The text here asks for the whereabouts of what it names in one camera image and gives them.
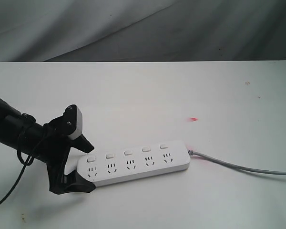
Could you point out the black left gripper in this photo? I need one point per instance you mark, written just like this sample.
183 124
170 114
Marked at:
51 145

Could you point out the white five-socket power strip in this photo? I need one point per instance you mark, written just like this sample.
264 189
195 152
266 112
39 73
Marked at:
117 166

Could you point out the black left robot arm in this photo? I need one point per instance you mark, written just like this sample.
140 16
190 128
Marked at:
11 122

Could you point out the grey backdrop cloth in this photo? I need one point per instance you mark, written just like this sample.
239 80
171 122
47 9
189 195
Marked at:
142 30

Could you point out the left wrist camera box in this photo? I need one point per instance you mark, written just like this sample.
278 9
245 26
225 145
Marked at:
72 122

